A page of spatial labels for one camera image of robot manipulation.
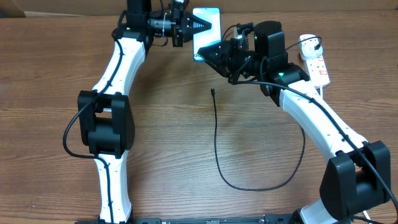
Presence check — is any blue Samsung Galaxy smartphone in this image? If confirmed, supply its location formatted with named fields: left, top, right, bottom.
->
left=193, top=7, right=221, bottom=61

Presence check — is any black USB charging cable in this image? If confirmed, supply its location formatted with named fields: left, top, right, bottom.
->
left=210, top=24, right=323, bottom=192

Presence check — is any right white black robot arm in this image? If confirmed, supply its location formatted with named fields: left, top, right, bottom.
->
left=193, top=21, right=397, bottom=223

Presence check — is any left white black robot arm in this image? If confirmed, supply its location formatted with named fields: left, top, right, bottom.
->
left=76, top=1, right=221, bottom=223

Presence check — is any white charger plug adapter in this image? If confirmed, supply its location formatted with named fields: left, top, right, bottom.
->
left=298, top=34, right=323, bottom=61

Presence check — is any white power strip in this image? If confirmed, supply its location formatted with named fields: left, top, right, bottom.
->
left=304, top=55, right=330, bottom=89

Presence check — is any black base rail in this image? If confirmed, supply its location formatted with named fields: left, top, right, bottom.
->
left=74, top=213, right=299, bottom=224

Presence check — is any white power strip cord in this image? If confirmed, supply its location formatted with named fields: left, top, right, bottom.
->
left=318, top=86, right=374, bottom=224

